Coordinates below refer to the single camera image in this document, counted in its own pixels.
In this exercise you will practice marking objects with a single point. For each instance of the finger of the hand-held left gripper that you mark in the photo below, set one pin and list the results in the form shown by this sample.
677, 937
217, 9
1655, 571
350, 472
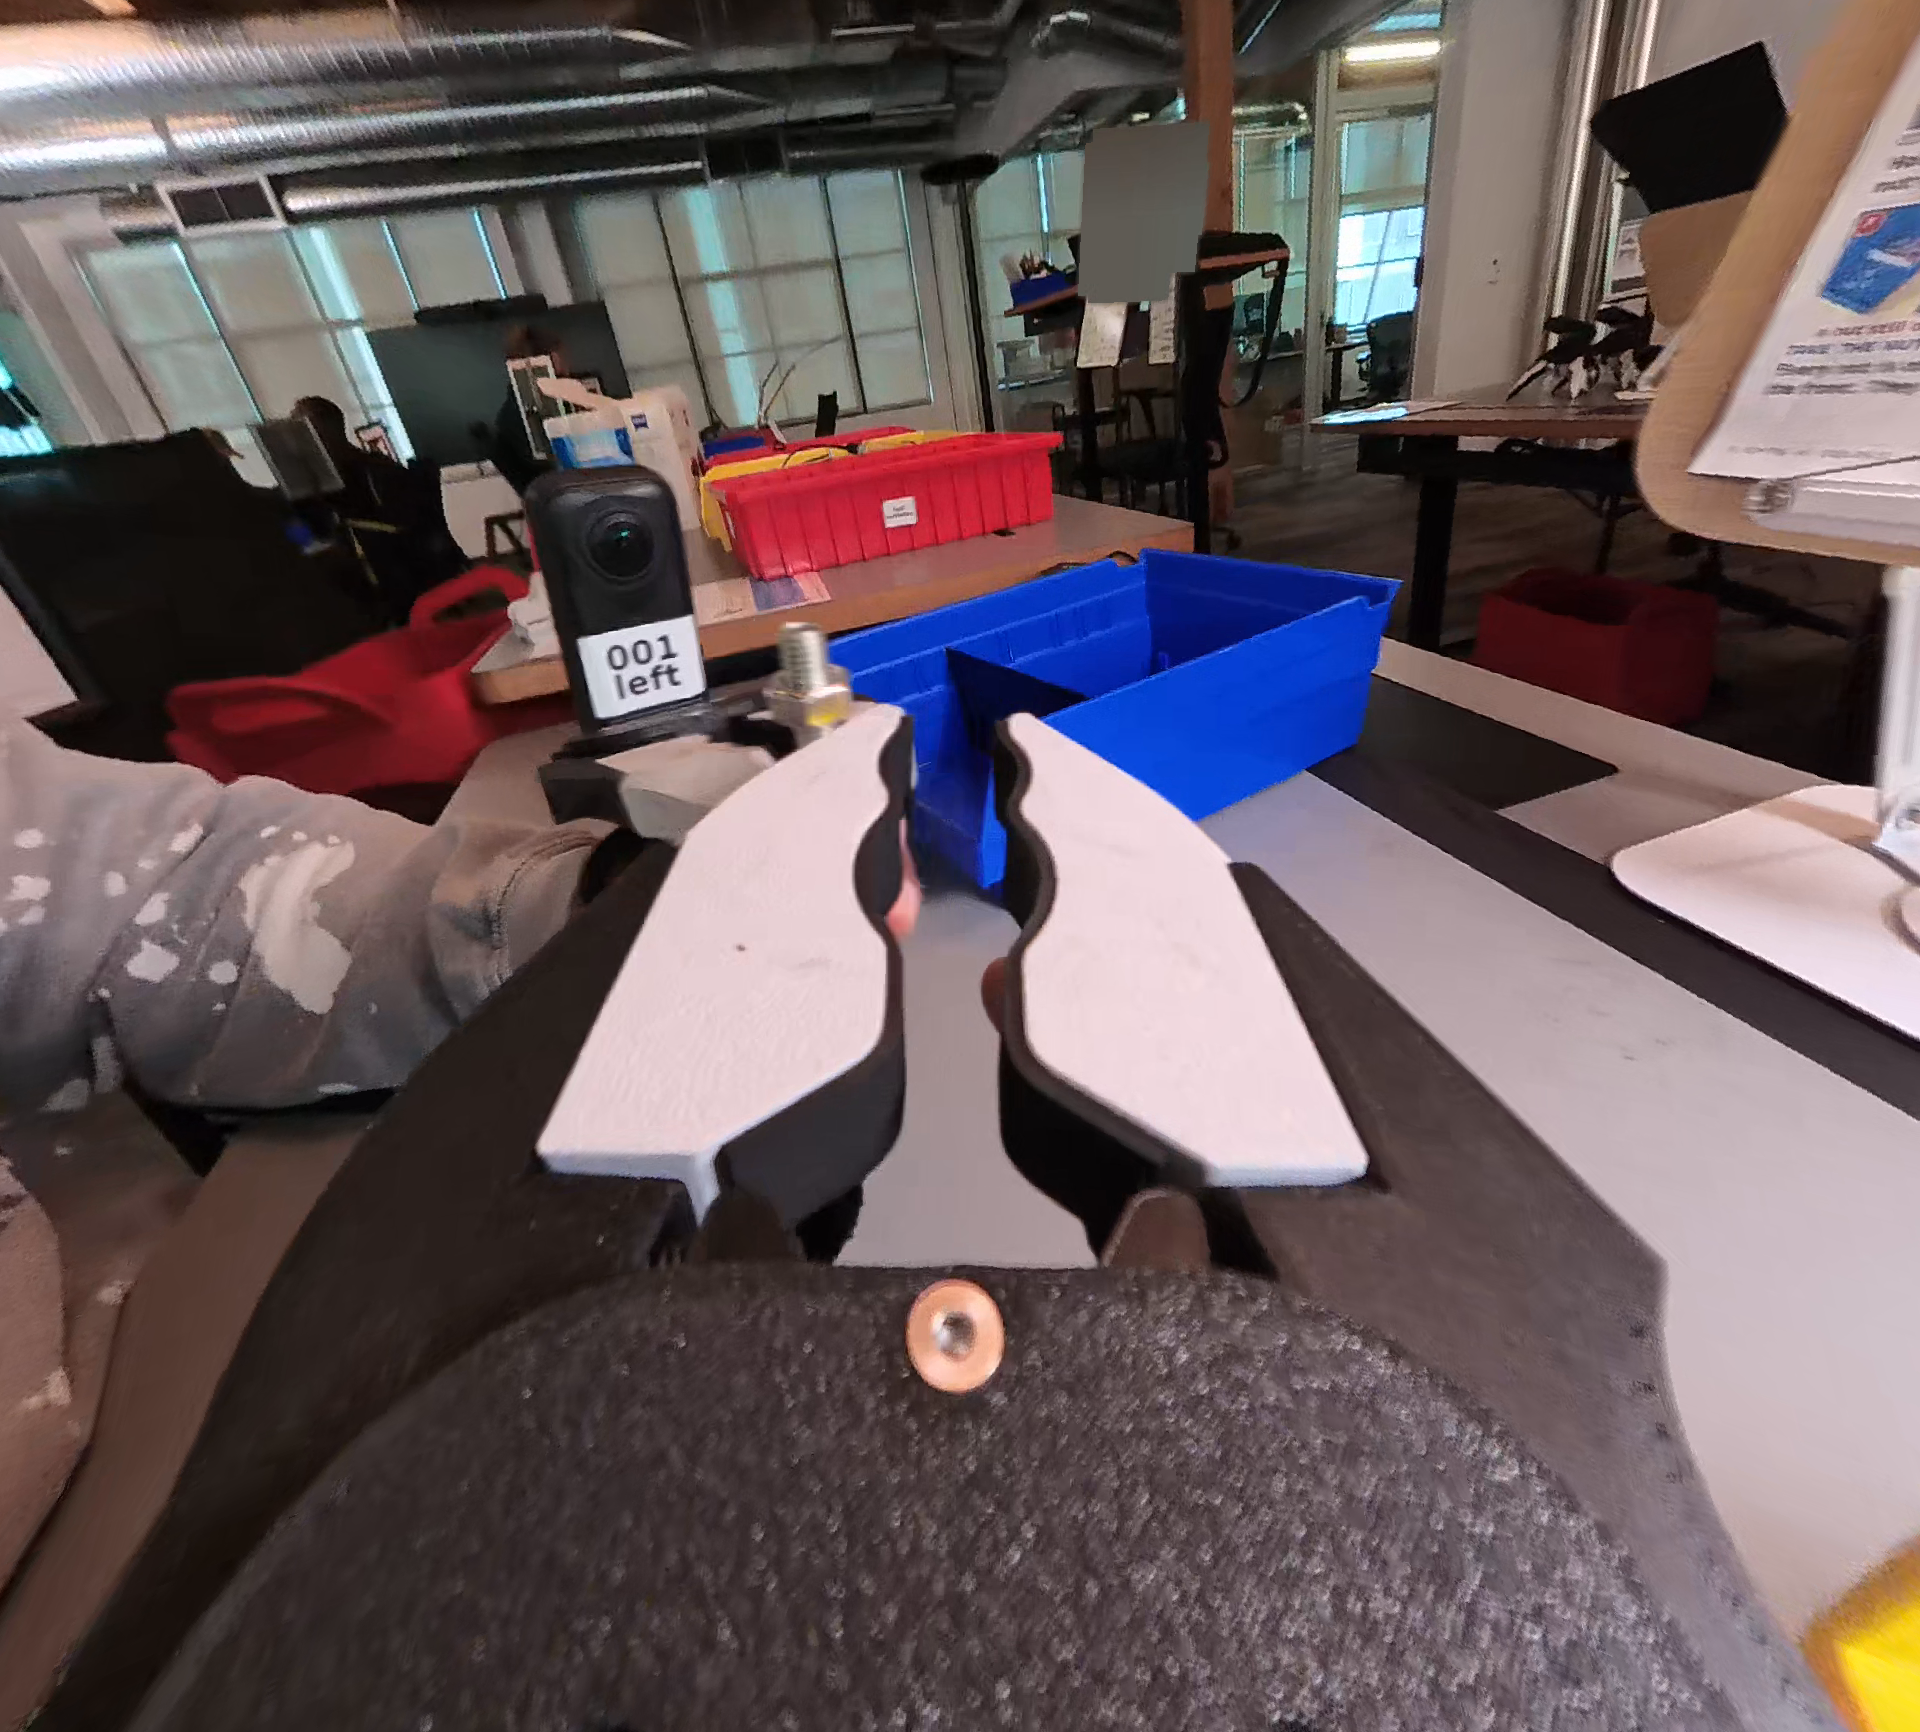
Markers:
691, 795

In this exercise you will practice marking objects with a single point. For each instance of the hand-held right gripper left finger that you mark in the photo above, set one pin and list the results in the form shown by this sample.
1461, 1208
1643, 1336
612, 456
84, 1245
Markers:
750, 967

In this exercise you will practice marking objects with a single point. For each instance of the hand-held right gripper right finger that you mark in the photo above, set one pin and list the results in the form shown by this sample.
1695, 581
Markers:
1171, 997

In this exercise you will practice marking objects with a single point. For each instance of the blue plastic bin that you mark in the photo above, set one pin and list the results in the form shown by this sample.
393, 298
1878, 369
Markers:
1245, 696

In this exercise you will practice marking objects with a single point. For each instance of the person's left forearm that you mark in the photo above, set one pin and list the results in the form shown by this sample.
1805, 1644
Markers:
224, 907

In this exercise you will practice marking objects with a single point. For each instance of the person's left hand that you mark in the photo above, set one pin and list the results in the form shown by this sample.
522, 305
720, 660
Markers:
900, 901

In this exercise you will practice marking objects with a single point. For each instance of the person's right hand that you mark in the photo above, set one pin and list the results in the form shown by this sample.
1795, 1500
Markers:
998, 994

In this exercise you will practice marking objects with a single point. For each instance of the white gripper cradle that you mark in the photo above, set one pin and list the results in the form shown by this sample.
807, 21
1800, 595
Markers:
533, 614

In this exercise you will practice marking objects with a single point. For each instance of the wipes canister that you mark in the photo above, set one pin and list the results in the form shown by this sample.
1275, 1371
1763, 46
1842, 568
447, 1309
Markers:
585, 443

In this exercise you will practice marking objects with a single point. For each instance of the white cardboard box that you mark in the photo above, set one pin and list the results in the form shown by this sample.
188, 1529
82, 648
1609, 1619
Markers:
661, 443

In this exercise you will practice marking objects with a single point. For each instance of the printed colour leaflet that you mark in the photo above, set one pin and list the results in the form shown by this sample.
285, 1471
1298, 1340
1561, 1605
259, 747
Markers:
765, 596

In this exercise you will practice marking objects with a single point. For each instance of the red storage tray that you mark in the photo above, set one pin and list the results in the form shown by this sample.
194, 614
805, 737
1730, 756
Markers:
794, 443

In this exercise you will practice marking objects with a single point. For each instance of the red plastic storage bin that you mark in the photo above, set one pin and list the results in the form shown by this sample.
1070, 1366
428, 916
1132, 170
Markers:
855, 516

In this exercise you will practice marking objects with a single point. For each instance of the red tote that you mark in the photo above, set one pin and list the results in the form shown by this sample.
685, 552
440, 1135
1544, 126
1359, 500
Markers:
331, 712

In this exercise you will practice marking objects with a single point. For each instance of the black bin divider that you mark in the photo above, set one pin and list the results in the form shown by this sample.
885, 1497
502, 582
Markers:
1021, 683

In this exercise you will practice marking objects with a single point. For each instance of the black office chair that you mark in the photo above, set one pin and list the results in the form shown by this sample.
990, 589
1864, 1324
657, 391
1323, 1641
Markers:
150, 563
1389, 361

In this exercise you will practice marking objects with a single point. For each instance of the black floor lamp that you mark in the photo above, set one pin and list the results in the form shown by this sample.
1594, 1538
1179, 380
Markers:
960, 169

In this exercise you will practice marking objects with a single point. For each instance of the red floor bin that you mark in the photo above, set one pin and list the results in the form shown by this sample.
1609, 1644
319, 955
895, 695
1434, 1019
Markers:
1590, 645

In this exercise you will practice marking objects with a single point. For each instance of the instruction sheet on stand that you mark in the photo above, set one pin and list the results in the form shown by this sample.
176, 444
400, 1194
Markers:
1740, 893

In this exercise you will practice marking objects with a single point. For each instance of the black standing desk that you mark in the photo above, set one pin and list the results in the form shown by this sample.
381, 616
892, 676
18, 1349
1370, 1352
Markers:
1201, 367

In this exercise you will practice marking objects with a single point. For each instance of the spare black gripper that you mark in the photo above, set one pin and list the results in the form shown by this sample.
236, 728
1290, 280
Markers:
1583, 352

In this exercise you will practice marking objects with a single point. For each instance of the printed instruction sheet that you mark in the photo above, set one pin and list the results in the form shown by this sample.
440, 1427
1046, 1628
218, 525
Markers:
1830, 382

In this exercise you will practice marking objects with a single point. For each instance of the small wooden clipboard stand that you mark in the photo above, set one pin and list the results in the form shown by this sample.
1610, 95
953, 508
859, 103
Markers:
1695, 255

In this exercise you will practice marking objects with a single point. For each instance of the black light panel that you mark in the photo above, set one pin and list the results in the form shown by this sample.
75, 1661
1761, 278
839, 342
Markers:
1688, 126

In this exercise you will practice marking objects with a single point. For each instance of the black wall monitor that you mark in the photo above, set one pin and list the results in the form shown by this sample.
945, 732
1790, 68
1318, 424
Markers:
435, 367

